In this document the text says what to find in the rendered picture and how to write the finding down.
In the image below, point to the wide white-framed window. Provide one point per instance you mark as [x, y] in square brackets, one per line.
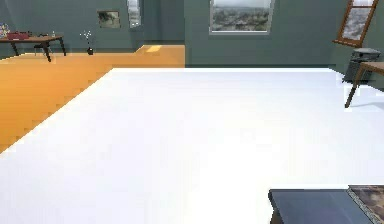
[240, 17]

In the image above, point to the narrow grey-framed window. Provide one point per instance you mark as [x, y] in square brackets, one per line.
[134, 12]

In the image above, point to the black vase with white twigs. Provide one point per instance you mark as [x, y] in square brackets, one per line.
[89, 46]

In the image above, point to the framed landscape picture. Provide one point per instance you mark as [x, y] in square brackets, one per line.
[108, 18]

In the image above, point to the dark blue-grey table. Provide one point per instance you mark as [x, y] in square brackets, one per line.
[316, 208]

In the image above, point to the black chair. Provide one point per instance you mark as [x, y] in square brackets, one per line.
[42, 48]

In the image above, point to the dark brown wooden table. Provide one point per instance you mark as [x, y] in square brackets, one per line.
[33, 39]

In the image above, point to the light brown wooden table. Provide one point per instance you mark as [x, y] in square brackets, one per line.
[366, 68]

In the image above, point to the brown wooden-framed window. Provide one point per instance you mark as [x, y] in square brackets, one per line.
[356, 20]

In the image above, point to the red flat object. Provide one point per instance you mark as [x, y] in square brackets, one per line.
[16, 35]

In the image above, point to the brown patterned flat object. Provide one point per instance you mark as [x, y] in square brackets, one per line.
[372, 201]

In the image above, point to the colourful flower bunch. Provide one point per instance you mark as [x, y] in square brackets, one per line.
[3, 30]

